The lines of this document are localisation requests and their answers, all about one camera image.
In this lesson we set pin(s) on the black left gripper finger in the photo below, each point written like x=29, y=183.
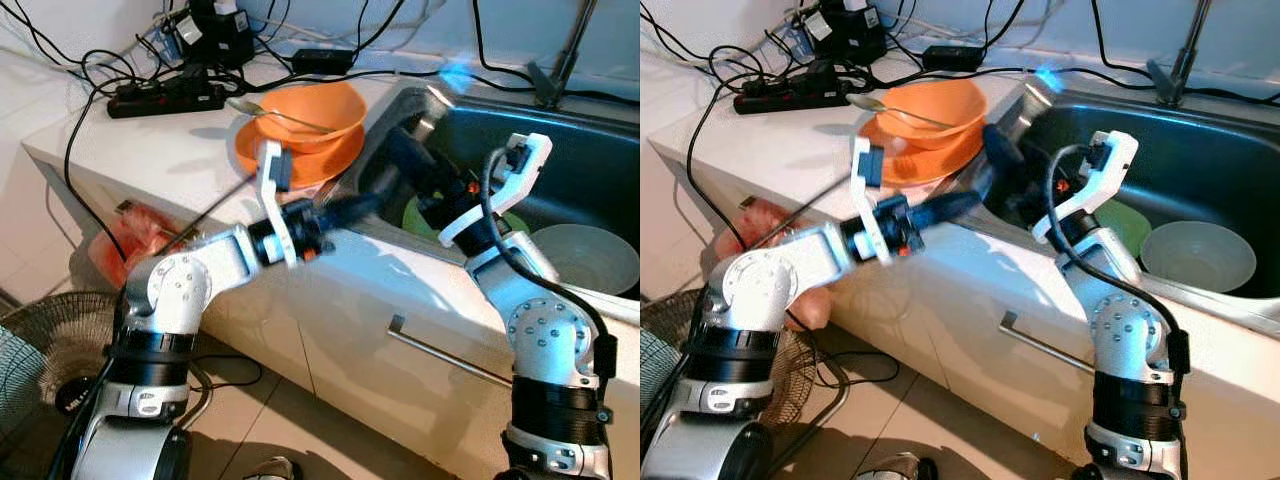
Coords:
x=360, y=202
x=958, y=201
x=352, y=224
x=948, y=224

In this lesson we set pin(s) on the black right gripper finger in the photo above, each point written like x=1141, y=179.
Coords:
x=415, y=160
x=1006, y=146

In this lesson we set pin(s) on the orange plastic plate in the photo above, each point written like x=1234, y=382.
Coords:
x=320, y=165
x=940, y=165

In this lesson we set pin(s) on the metal spoon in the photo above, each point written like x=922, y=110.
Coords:
x=280, y=117
x=900, y=113

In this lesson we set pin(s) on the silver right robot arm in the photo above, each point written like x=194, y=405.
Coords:
x=1125, y=330
x=545, y=330

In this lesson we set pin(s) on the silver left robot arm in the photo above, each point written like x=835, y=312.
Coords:
x=760, y=285
x=180, y=285

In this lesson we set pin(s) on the green plate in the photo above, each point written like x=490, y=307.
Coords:
x=418, y=218
x=1125, y=225

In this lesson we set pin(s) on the black power adapter brick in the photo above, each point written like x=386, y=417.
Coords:
x=952, y=57
x=325, y=60

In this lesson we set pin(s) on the red plastic bag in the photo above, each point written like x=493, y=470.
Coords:
x=770, y=225
x=125, y=250

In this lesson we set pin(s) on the stainless steel sink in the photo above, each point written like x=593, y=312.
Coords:
x=1210, y=150
x=590, y=150

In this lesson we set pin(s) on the white bowl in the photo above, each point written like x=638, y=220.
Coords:
x=590, y=260
x=1200, y=258

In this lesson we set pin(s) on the black power strip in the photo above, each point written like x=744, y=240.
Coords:
x=790, y=95
x=165, y=98

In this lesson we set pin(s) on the chrome sink faucet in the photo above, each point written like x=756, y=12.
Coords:
x=1190, y=50
x=572, y=50

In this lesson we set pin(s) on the grey robot left foot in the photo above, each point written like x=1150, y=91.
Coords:
x=272, y=468
x=895, y=468

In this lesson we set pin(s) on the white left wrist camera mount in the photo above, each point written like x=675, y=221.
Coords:
x=858, y=170
x=268, y=205

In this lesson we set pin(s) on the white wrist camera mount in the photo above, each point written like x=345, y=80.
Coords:
x=858, y=170
x=1120, y=160
x=535, y=160
x=268, y=205

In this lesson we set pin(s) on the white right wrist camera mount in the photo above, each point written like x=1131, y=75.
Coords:
x=1120, y=160
x=535, y=160

